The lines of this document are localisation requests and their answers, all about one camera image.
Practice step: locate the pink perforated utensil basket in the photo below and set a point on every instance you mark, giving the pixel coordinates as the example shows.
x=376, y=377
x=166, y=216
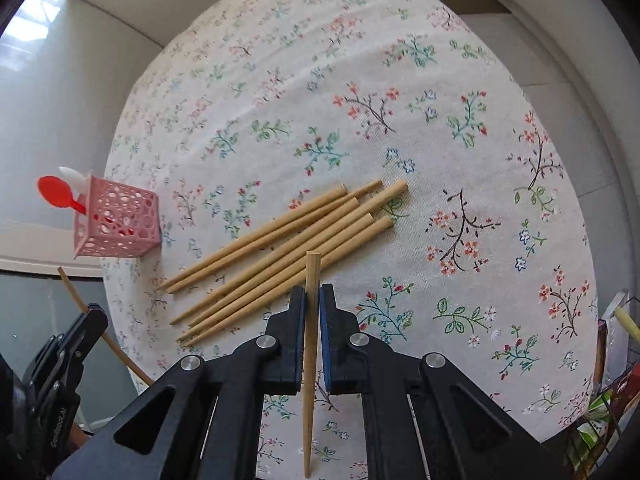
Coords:
x=125, y=220

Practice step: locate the tapered wooden chopstick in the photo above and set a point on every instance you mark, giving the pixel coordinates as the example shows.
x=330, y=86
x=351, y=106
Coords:
x=311, y=410

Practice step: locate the pale yellow stick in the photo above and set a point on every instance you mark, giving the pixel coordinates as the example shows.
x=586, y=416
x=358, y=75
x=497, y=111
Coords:
x=627, y=322

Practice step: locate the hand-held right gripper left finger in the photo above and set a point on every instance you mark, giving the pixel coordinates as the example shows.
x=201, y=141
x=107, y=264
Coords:
x=301, y=350

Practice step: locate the white plastic spoon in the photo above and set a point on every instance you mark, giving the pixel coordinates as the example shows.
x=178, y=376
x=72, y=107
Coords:
x=70, y=174

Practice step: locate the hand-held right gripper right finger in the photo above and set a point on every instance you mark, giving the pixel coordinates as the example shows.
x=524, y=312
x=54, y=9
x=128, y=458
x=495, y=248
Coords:
x=324, y=350

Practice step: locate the thin wooden chopstick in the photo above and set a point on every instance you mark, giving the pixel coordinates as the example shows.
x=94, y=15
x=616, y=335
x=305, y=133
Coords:
x=75, y=296

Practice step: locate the floral printed tablecloth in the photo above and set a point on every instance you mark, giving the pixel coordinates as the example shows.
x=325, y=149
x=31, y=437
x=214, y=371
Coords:
x=400, y=60

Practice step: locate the red plastic spoon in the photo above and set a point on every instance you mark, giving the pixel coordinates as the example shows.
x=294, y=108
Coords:
x=55, y=191

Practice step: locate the brown white packet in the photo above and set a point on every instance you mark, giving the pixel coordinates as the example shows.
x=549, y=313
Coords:
x=607, y=340

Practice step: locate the bunch of wooden chopsticks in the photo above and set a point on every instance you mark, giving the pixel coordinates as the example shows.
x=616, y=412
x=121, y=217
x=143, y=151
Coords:
x=320, y=245

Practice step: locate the white kitchen base cabinets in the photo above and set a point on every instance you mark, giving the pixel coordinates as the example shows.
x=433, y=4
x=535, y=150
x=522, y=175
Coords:
x=150, y=0

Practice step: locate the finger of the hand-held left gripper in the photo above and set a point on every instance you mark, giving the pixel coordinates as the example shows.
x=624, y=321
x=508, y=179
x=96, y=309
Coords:
x=75, y=340

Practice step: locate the green snack packet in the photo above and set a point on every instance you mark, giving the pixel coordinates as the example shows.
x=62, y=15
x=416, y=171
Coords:
x=595, y=425

